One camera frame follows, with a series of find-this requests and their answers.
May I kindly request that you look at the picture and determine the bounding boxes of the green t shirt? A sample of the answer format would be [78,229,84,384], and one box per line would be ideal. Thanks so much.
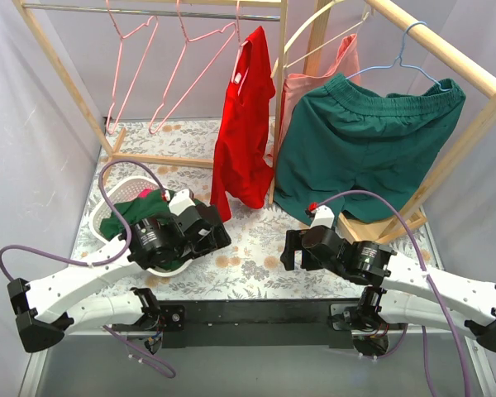
[100,189,180,270]

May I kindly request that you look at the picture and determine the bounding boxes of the red t shirt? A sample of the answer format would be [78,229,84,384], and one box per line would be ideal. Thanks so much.
[210,26,275,222]

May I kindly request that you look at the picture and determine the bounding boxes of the pink wire hanger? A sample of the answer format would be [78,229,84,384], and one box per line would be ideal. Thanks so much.
[148,1,238,135]
[105,1,160,135]

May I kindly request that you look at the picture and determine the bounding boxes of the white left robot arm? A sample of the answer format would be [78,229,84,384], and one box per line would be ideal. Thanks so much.
[7,204,231,352]

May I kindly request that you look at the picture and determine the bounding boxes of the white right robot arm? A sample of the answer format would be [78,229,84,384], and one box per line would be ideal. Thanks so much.
[280,226,496,353]

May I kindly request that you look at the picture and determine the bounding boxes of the magenta pink shirt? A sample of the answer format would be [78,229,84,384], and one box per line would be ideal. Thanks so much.
[137,189,155,199]

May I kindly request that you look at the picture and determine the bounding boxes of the pink hanger holding red shirt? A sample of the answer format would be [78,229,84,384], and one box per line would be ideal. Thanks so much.
[236,0,247,60]

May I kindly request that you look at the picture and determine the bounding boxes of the white plastic laundry basket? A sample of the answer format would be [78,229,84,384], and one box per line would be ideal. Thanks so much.
[88,176,192,278]

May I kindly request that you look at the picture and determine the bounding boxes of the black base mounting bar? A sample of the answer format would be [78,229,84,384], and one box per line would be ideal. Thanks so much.
[160,299,358,348]

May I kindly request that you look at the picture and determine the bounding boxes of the floral patterned table mat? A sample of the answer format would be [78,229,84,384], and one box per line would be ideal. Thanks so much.
[72,118,363,300]

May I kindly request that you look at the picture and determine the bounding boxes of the dark green shorts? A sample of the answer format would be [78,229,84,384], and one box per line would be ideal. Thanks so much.
[274,74,466,223]

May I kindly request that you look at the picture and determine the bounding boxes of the salmon pink garment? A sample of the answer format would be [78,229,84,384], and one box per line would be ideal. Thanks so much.
[276,34,360,149]

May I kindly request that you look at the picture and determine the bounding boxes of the left wooden clothes rack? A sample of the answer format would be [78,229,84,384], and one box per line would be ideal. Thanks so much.
[11,0,290,206]

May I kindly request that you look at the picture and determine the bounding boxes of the wooden clothes rack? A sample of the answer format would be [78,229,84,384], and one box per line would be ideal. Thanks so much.
[11,0,290,206]
[303,0,496,246]

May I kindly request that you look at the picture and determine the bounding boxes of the right wooden clothes rack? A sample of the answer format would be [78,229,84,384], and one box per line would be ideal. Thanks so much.
[303,0,496,246]

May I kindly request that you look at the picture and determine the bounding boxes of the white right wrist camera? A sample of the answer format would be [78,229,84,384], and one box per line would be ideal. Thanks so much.
[306,203,335,228]

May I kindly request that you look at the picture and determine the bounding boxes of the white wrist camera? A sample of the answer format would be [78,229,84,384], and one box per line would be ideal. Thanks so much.
[306,203,335,228]
[168,189,195,216]

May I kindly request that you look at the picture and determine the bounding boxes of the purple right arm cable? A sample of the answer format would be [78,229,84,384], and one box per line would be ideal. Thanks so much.
[313,190,472,397]

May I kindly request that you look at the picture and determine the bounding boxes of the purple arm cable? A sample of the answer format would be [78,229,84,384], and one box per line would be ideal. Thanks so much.
[0,160,177,380]
[313,190,472,397]

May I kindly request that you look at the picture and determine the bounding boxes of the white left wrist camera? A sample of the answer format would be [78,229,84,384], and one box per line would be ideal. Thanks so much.
[168,189,195,216]

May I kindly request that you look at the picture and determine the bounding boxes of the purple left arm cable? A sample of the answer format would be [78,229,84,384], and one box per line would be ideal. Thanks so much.
[0,160,177,380]

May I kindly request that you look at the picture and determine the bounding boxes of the blue wire hanger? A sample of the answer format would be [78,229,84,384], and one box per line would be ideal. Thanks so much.
[345,21,454,92]

